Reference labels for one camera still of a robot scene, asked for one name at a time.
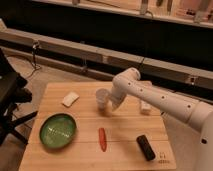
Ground black remote control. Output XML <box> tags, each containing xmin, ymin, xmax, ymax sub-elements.
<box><xmin>136</xmin><ymin>135</ymin><xmax>156</xmax><ymax>161</ymax></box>

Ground green ceramic bowl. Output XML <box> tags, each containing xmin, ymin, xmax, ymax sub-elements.
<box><xmin>39</xmin><ymin>113</ymin><xmax>77</xmax><ymax>149</ymax></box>

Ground red chili pepper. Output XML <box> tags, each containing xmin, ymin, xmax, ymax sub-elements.
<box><xmin>98</xmin><ymin>128</ymin><xmax>107</xmax><ymax>152</ymax></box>

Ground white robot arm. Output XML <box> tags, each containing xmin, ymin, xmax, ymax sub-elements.
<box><xmin>110</xmin><ymin>68</ymin><xmax>213</xmax><ymax>171</ymax></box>

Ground black cable on floor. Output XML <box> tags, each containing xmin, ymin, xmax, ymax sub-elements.
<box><xmin>31</xmin><ymin>40</ymin><xmax>43</xmax><ymax>72</ymax></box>

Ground white tube bottle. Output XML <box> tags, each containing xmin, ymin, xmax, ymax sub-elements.
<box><xmin>140</xmin><ymin>101</ymin><xmax>151</xmax><ymax>114</ymax></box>

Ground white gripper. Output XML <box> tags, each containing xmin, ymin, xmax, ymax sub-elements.
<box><xmin>110</xmin><ymin>86</ymin><xmax>127</xmax><ymax>111</ymax></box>

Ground white sponge block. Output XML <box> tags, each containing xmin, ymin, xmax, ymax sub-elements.
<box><xmin>62</xmin><ymin>92</ymin><xmax>79</xmax><ymax>107</ymax></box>

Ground black office chair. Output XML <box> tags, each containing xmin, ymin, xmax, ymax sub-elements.
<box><xmin>0</xmin><ymin>48</ymin><xmax>37</xmax><ymax>146</ymax></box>

